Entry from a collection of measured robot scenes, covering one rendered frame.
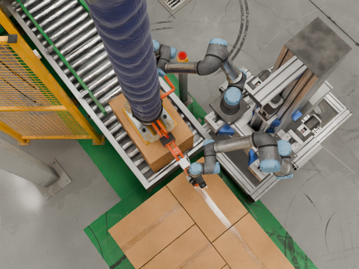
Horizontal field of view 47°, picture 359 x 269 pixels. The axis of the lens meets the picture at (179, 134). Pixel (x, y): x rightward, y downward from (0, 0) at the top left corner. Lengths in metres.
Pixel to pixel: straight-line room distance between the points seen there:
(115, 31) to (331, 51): 1.13
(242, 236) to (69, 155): 1.88
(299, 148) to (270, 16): 1.93
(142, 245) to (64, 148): 1.37
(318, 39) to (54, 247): 2.99
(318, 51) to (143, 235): 2.01
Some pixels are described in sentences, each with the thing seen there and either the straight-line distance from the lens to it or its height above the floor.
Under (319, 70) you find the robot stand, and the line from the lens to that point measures 2.23.
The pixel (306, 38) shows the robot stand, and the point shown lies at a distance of 2.29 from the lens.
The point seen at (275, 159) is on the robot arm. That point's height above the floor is 1.64.
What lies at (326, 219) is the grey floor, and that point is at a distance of 4.19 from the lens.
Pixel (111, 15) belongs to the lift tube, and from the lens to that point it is 1.62.
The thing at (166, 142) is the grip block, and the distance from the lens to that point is 2.96.
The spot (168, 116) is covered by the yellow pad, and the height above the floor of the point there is 0.98.
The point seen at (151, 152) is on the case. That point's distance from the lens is 3.11.
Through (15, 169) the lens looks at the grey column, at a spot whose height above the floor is 0.85.
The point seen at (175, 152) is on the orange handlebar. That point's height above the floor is 1.10.
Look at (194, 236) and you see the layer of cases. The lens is 3.43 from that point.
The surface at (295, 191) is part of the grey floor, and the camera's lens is 4.13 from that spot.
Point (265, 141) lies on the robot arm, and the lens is 2.44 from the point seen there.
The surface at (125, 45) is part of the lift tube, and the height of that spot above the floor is 2.36.
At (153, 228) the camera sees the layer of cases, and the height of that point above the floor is 0.54.
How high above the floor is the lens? 3.97
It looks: 75 degrees down
